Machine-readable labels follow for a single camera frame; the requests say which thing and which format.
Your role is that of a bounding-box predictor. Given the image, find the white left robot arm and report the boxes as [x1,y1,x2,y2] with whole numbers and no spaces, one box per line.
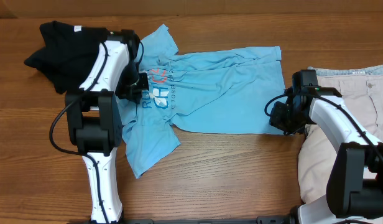
[65,30,149,223]

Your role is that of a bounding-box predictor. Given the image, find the black folded t-shirt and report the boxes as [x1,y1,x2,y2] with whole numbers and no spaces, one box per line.
[24,21,109,94]

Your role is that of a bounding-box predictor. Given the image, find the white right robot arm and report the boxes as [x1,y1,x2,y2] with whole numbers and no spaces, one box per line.
[257,70,383,223]

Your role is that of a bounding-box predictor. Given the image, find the beige shorts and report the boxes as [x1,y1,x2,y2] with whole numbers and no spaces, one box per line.
[297,63,383,224]

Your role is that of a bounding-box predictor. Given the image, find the light blue printed t-shirt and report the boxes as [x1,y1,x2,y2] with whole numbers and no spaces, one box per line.
[118,26,285,178]

